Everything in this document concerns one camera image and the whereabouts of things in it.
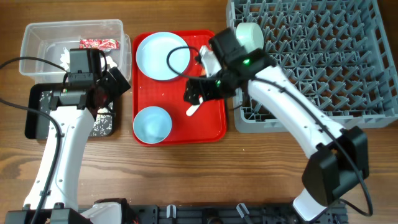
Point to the white rice grains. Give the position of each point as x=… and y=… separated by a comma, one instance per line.
x=103, y=126

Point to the black waste tray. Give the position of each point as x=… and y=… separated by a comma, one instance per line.
x=31, y=119

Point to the red serving tray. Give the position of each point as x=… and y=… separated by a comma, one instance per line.
x=207, y=124

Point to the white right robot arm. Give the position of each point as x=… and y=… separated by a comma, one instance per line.
x=337, y=157

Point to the light blue small bowl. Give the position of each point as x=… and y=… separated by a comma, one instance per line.
x=152, y=125

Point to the green bowl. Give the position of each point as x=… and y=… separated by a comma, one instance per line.
x=250, y=36

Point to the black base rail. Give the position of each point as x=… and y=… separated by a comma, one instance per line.
x=265, y=214

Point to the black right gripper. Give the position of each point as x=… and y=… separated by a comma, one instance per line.
x=195, y=90

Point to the red snack wrapper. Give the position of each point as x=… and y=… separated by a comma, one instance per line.
x=105, y=45

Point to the white plastic spoon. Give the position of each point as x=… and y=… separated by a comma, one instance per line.
x=194, y=108

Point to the light blue plate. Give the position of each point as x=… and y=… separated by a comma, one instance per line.
x=151, y=55

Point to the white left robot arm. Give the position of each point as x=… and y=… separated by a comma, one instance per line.
x=88, y=86

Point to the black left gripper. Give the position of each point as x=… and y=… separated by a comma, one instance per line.
x=115, y=89

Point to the grey dishwasher rack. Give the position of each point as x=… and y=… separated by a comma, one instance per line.
x=335, y=52

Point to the crumpled white tissue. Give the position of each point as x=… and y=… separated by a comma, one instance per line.
x=65, y=60

